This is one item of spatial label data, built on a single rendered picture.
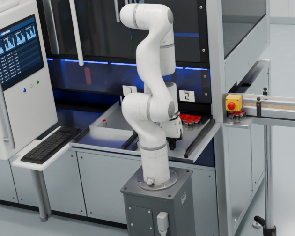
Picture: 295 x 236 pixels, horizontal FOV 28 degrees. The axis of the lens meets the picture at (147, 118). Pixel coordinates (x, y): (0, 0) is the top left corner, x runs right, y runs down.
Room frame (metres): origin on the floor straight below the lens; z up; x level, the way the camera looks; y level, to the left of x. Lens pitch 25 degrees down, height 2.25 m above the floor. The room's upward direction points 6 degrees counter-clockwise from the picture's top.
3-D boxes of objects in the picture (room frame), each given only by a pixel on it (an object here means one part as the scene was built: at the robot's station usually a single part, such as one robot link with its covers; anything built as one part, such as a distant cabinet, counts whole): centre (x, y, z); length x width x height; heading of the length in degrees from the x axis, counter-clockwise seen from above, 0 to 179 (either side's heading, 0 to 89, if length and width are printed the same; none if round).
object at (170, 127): (2.49, -0.10, 1.04); 0.10 x 0.08 x 0.11; 62
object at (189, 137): (2.69, -0.13, 0.90); 0.34 x 0.26 x 0.04; 152
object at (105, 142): (2.80, 0.00, 0.87); 0.70 x 0.48 x 0.02; 63
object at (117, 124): (2.94, 0.12, 0.90); 0.34 x 0.26 x 0.04; 153
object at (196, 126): (2.78, -0.18, 0.91); 0.18 x 0.02 x 0.05; 62
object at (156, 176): (2.31, -0.01, 0.95); 0.19 x 0.19 x 0.18
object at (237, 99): (2.77, -0.46, 1.00); 0.08 x 0.07 x 0.07; 153
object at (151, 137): (2.33, 0.02, 1.16); 0.19 x 0.12 x 0.24; 63
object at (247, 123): (2.80, -0.49, 0.87); 0.14 x 0.13 x 0.02; 153
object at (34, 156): (2.88, 0.53, 0.82); 0.40 x 0.14 x 0.02; 151
